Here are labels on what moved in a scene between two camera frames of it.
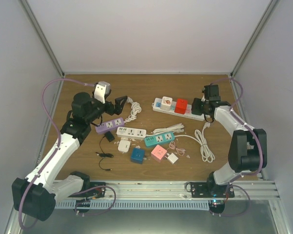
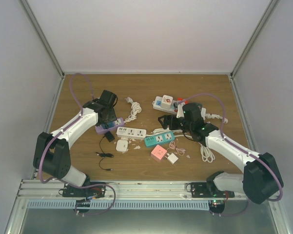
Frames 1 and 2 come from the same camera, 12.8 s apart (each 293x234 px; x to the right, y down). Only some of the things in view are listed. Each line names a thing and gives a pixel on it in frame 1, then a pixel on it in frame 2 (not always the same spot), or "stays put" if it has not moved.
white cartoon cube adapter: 166,103 stays put
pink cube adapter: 158,153 stays put
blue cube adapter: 137,155 to 108,125
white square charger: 124,146 stays put
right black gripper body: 200,109 to 185,127
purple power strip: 108,125 stays put
